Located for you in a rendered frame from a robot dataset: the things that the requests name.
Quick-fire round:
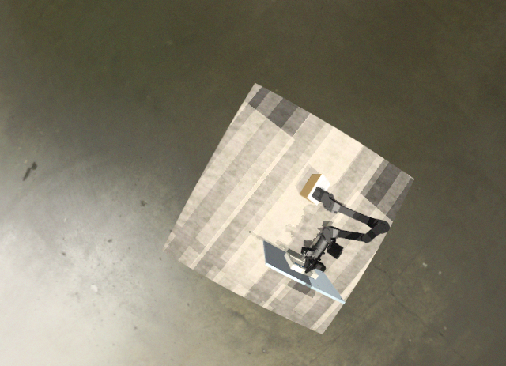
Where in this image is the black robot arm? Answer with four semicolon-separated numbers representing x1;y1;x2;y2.
301;187;390;259

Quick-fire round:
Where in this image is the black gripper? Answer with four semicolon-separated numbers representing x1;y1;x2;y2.
304;244;326;273

